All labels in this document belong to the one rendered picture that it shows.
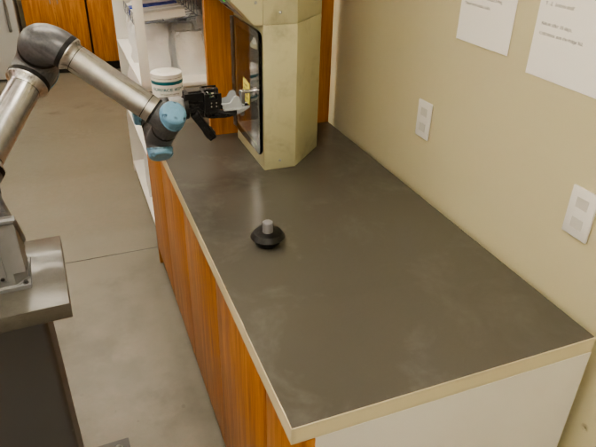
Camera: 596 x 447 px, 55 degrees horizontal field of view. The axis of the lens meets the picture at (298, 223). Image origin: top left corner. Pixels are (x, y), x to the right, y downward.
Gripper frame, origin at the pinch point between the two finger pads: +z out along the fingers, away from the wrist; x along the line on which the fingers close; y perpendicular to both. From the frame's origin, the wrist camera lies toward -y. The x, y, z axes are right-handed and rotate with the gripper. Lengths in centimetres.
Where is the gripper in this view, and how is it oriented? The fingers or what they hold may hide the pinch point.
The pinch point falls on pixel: (244, 107)
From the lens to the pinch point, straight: 191.5
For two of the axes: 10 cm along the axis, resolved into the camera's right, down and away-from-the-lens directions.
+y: 0.6, -8.1, -5.8
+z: 9.3, -1.7, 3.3
